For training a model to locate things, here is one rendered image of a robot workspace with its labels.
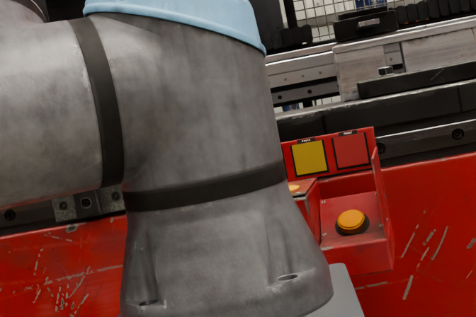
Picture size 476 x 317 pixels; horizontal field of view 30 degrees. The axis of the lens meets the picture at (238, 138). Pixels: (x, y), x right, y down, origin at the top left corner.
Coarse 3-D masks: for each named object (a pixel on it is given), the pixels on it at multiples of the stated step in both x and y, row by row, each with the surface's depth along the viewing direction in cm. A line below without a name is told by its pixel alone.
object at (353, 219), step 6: (348, 210) 123; (354, 210) 123; (342, 216) 122; (348, 216) 122; (354, 216) 122; (360, 216) 122; (342, 222) 122; (348, 222) 121; (354, 222) 121; (360, 222) 121; (342, 228) 121; (348, 228) 121; (354, 228) 120; (360, 228) 121
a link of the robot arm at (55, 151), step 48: (0, 0) 58; (0, 48) 55; (48, 48) 55; (0, 96) 53; (48, 96) 54; (0, 144) 53; (48, 144) 54; (96, 144) 55; (0, 192) 55; (48, 192) 57
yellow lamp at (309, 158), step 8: (296, 144) 131; (304, 144) 130; (312, 144) 130; (320, 144) 130; (296, 152) 131; (304, 152) 131; (312, 152) 130; (320, 152) 130; (296, 160) 131; (304, 160) 131; (312, 160) 130; (320, 160) 130; (296, 168) 131; (304, 168) 131; (312, 168) 131; (320, 168) 130
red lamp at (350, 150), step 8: (344, 136) 129; (352, 136) 129; (360, 136) 129; (336, 144) 130; (344, 144) 129; (352, 144) 129; (360, 144) 129; (336, 152) 130; (344, 152) 130; (352, 152) 129; (360, 152) 129; (344, 160) 130; (352, 160) 129; (360, 160) 129
